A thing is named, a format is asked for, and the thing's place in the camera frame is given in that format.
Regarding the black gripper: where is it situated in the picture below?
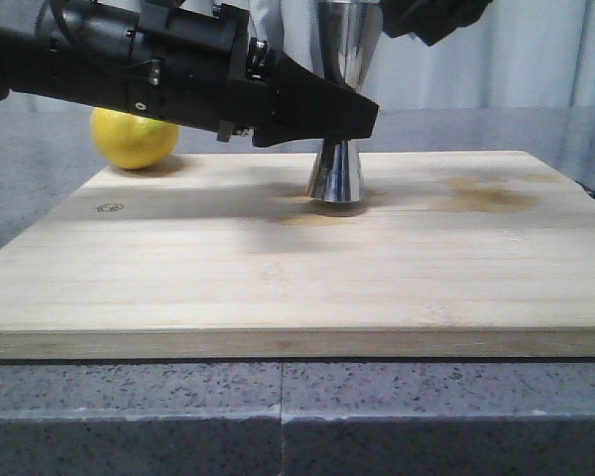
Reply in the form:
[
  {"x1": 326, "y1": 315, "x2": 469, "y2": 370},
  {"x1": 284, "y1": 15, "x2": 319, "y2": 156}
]
[
  {"x1": 128, "y1": 1, "x2": 379, "y2": 148},
  {"x1": 382, "y1": 0, "x2": 491, "y2": 47}
]

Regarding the silver double jigger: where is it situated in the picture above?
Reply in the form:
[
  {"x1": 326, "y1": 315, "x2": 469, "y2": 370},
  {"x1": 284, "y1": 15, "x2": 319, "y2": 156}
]
[{"x1": 307, "y1": 1, "x2": 383, "y2": 205}]

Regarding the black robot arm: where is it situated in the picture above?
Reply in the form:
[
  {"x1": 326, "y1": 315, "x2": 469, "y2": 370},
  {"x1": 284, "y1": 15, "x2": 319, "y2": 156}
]
[{"x1": 0, "y1": 1, "x2": 378, "y2": 147}]

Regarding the grey curtain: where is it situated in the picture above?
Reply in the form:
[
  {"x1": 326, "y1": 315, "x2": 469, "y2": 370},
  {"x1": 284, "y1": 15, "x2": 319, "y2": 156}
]
[{"x1": 9, "y1": 0, "x2": 595, "y2": 113}]

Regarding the yellow lemon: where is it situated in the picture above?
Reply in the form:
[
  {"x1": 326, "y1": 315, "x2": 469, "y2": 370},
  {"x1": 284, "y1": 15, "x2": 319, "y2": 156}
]
[{"x1": 90, "y1": 107, "x2": 179, "y2": 171}]

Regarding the light wooden cutting board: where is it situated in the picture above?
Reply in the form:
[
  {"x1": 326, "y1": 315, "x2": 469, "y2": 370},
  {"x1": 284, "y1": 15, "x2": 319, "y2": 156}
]
[{"x1": 0, "y1": 151, "x2": 595, "y2": 359}]

